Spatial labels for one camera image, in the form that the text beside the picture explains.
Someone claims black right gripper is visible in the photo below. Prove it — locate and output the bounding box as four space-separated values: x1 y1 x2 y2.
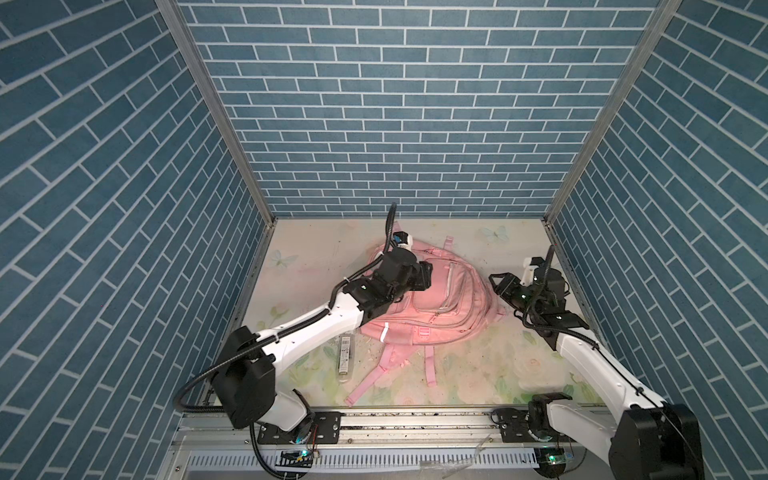
487 272 539 320

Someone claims pink school backpack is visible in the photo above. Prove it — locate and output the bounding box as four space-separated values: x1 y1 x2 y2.
345 236 505 406

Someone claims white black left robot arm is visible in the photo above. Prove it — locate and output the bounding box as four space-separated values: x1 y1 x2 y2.
211 247 433 443

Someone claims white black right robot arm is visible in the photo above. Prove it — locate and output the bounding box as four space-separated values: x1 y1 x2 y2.
489 264 705 479

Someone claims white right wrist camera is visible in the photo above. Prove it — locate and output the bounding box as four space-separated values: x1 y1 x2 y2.
521 256 544 286

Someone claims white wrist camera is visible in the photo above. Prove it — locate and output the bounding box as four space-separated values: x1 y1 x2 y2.
521 256 544 286
391 231 414 251

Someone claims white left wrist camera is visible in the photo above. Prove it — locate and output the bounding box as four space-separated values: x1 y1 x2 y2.
391 231 414 251

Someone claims black corrugated right cable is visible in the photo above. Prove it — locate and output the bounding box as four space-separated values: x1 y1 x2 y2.
520 244 601 352

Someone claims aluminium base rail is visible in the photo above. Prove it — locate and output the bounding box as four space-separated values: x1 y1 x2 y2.
158 405 612 479

